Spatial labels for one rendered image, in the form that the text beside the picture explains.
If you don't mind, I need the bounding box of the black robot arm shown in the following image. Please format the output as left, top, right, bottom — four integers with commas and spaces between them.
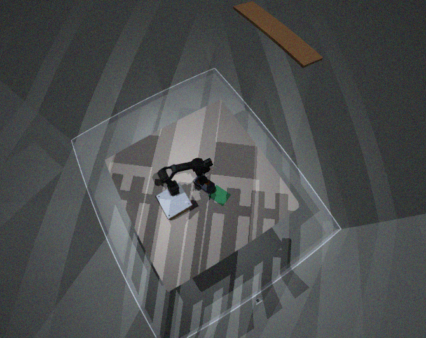
158, 158, 213, 196

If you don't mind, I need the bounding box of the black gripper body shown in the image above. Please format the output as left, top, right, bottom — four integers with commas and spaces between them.
195, 170, 208, 185

